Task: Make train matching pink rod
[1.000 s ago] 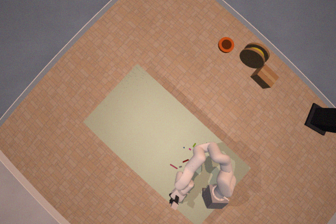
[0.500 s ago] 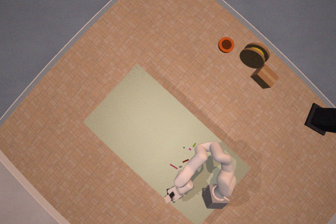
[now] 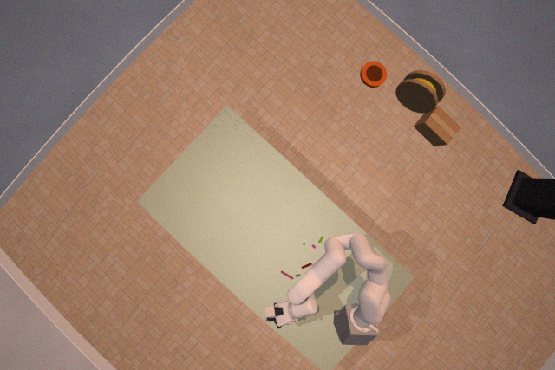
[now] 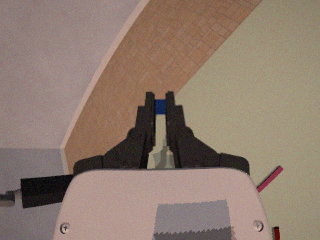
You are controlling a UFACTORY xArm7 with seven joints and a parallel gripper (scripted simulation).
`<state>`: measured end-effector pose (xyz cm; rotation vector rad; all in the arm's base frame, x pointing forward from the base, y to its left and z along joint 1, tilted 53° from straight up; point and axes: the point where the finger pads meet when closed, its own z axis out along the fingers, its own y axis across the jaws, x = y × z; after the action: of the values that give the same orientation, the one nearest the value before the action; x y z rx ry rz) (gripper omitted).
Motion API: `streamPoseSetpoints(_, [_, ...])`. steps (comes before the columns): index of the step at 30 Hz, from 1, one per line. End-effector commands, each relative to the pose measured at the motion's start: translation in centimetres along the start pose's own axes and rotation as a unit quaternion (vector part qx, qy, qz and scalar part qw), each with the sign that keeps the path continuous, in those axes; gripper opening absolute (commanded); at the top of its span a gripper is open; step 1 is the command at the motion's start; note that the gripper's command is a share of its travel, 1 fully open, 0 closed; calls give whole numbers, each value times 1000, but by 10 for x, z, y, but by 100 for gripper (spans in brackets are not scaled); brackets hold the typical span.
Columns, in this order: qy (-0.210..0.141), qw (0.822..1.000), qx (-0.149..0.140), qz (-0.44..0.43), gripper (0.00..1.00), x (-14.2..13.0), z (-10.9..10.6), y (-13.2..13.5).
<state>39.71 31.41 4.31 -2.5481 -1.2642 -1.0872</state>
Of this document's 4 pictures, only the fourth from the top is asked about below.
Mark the pink rod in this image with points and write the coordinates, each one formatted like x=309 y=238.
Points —
x=270 y=178

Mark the small blue block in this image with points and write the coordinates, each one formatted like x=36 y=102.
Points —
x=160 y=107

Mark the dark red rod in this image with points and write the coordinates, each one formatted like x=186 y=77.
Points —
x=277 y=234

